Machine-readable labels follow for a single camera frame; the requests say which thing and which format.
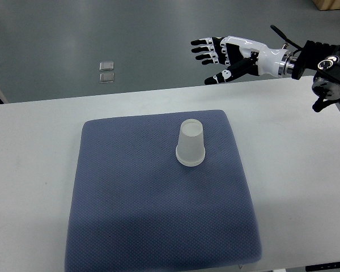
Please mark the black table control panel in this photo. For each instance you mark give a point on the black table control panel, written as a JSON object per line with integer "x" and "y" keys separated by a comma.
{"x": 324, "y": 266}

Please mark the wooden furniture corner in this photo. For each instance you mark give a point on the wooden furniture corner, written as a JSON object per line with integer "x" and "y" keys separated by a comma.
{"x": 325, "y": 5}

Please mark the upper metal floor plate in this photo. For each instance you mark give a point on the upper metal floor plate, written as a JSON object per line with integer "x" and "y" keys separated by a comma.
{"x": 106, "y": 66}

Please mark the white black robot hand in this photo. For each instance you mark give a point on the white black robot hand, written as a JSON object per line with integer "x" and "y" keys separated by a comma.
{"x": 240, "y": 57}

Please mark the white paper cup on mat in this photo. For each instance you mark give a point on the white paper cup on mat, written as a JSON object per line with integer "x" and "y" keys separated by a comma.
{"x": 190, "y": 157}

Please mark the blue grey fabric mat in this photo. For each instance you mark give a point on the blue grey fabric mat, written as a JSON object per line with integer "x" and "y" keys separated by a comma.
{"x": 136, "y": 208}

